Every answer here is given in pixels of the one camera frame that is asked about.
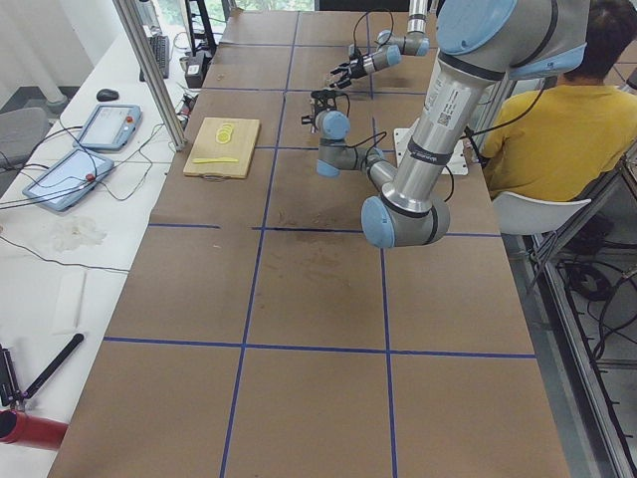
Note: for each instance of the yellow plastic knife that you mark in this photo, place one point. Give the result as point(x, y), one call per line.
point(219, 159)

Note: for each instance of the red cylinder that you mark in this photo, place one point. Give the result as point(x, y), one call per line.
point(20, 428)

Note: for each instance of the lower teach pendant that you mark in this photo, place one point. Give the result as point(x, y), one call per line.
point(69, 180)

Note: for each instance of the crumpled white tissue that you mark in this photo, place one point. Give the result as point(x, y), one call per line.
point(72, 232)

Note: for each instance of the bamboo cutting board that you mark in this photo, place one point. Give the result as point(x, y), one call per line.
point(241, 146)

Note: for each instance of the white chair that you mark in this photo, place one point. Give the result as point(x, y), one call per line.
point(520, 215)

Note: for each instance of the upper teach pendant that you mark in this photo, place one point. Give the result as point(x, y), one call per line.
point(109, 127)

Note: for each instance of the person in yellow shirt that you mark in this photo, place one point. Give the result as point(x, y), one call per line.
point(551, 146)

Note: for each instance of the steel double jigger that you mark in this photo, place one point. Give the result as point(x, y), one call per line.
point(316, 108)

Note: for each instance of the white foam block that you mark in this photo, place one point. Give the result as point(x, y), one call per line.
point(69, 302)

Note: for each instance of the black power adapter box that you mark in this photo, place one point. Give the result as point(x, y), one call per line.
point(194, 72)

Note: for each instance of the teach pendant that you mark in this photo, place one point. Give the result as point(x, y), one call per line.
point(69, 180)
point(109, 127)

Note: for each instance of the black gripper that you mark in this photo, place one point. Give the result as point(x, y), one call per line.
point(355, 67)
point(323, 103)

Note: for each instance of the black computer mouse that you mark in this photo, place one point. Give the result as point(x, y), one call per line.
point(107, 95)

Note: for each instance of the black keyboard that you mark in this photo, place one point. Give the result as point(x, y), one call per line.
point(160, 48)

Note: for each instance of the black stick tool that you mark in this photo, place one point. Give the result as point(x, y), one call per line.
point(51, 368)

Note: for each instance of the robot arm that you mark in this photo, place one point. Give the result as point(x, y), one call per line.
point(390, 47)
point(479, 44)

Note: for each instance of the aluminium frame post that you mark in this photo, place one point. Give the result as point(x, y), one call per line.
point(131, 23)

